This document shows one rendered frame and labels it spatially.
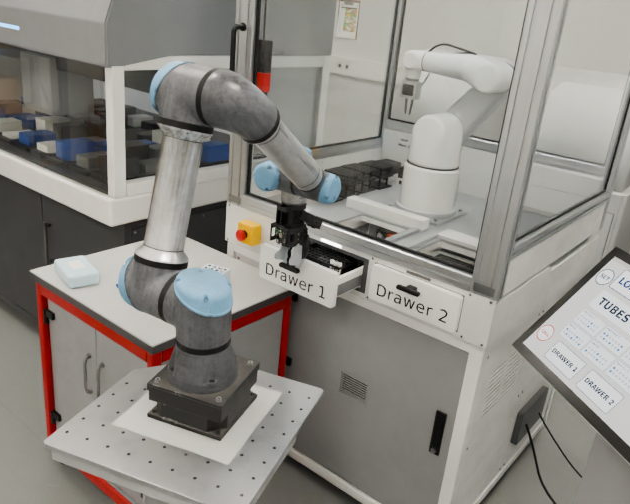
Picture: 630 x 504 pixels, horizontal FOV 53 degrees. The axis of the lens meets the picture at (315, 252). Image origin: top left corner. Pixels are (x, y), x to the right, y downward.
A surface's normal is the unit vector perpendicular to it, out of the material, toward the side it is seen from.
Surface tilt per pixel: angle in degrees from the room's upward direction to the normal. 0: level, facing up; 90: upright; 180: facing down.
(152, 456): 0
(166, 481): 0
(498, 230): 90
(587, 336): 50
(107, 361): 90
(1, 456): 0
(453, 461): 90
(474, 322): 90
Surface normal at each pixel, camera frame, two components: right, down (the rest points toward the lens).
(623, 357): -0.68, -0.59
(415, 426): -0.63, 0.23
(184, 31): 0.77, 0.30
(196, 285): 0.19, -0.86
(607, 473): -0.97, 0.00
